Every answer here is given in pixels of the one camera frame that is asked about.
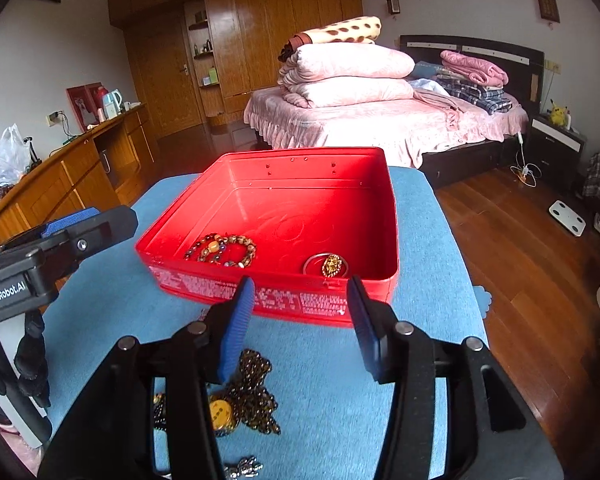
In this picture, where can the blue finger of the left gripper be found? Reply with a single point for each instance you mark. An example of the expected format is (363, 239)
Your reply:
(65, 250)
(57, 225)

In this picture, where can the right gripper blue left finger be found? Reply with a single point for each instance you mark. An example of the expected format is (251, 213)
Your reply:
(203, 353)

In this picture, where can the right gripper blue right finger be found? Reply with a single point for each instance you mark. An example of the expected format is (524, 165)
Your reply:
(397, 353)

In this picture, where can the silver bangle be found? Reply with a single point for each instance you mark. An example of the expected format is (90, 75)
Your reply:
(315, 262)

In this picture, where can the wooden sideboard cabinet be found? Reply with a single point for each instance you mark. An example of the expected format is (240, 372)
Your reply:
(113, 164)

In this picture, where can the white plastic bag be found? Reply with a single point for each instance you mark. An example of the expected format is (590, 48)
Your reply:
(15, 156)

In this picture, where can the blue table cloth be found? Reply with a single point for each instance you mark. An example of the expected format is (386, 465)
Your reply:
(332, 414)

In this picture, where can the gold pendant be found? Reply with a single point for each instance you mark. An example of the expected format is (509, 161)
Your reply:
(332, 266)

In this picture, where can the red box on sideboard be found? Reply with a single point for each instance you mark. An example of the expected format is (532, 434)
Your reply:
(86, 103)

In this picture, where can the white electric kettle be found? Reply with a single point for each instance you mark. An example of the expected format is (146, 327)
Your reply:
(112, 104)

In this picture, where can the red metal tin box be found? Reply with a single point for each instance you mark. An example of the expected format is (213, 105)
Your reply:
(262, 214)

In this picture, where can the white bathroom scale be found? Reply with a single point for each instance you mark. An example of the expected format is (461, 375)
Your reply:
(567, 217)

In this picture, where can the bed with pink cover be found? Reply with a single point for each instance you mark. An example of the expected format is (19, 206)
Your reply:
(446, 138)

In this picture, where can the wooden wardrobe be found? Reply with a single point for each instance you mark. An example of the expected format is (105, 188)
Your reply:
(192, 60)

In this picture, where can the dark nightstand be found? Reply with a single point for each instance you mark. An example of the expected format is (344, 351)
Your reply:
(555, 150)

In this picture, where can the folded plaid clothes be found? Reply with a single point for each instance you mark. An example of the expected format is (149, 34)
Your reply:
(436, 77)

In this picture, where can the yellow pikachu plush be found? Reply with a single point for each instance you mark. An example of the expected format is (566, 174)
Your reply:
(559, 115)

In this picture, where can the stack of pink quilts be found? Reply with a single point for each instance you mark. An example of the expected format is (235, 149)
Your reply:
(339, 74)

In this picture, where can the folded pink clothes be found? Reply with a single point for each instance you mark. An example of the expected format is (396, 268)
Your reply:
(477, 70)

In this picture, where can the spotted rolled blanket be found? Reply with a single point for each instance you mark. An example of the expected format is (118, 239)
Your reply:
(360, 30)

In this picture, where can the wall switch box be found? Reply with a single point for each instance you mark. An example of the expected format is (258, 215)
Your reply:
(394, 7)

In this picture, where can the brown wall ornament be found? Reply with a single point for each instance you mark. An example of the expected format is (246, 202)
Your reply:
(549, 10)

